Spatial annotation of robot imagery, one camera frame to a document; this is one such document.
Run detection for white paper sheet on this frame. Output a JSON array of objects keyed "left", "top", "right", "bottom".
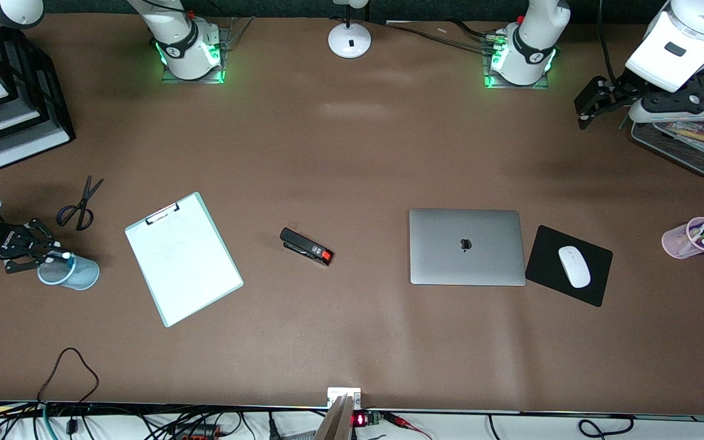
[{"left": 127, "top": 197, "right": 241, "bottom": 325}]

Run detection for pink translucent cup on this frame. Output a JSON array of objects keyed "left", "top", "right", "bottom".
[{"left": 662, "top": 217, "right": 704, "bottom": 260}]

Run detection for white round lamp base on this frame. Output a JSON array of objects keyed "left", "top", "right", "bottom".
[{"left": 328, "top": 0, "right": 372, "bottom": 59}]

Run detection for black looped cable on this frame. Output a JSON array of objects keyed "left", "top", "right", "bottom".
[{"left": 37, "top": 347, "right": 100, "bottom": 407}]

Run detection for black coiled cable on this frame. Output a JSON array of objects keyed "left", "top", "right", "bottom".
[{"left": 577, "top": 416, "right": 635, "bottom": 438}]

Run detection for grey mesh tray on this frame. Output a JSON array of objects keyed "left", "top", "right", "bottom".
[{"left": 631, "top": 43, "right": 704, "bottom": 178}]

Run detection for black cable bundle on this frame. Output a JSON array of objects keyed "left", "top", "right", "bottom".
[{"left": 383, "top": 20, "right": 499, "bottom": 53}]

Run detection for black stacked paper tray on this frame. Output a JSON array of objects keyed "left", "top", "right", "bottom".
[{"left": 0, "top": 15, "right": 76, "bottom": 171}]

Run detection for black mouse pad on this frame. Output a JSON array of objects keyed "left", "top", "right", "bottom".
[{"left": 524, "top": 225, "right": 614, "bottom": 307}]

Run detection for mint green clipboard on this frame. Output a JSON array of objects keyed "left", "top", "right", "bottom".
[{"left": 124, "top": 192, "right": 244, "bottom": 328}]

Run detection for white computer mouse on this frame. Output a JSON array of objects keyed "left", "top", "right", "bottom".
[{"left": 558, "top": 246, "right": 592, "bottom": 288}]

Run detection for grey metal beam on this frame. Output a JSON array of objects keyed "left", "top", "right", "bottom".
[{"left": 314, "top": 394, "right": 356, "bottom": 440}]

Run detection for black stapler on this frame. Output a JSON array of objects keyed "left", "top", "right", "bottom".
[{"left": 279, "top": 227, "right": 334, "bottom": 267}]

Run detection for black blue-handled scissors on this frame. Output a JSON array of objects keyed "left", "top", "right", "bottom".
[{"left": 56, "top": 176, "right": 105, "bottom": 232}]

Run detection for light blue mesh cup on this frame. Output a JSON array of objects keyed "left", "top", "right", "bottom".
[{"left": 37, "top": 252, "right": 101, "bottom": 291}]

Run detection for red connector strip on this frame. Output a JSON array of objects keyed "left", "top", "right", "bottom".
[{"left": 172, "top": 425, "right": 230, "bottom": 439}]

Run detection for grey laptop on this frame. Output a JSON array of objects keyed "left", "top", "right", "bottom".
[{"left": 409, "top": 208, "right": 527, "bottom": 287}]

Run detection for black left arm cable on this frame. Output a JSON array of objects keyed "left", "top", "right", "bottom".
[{"left": 596, "top": 0, "right": 629, "bottom": 89}]

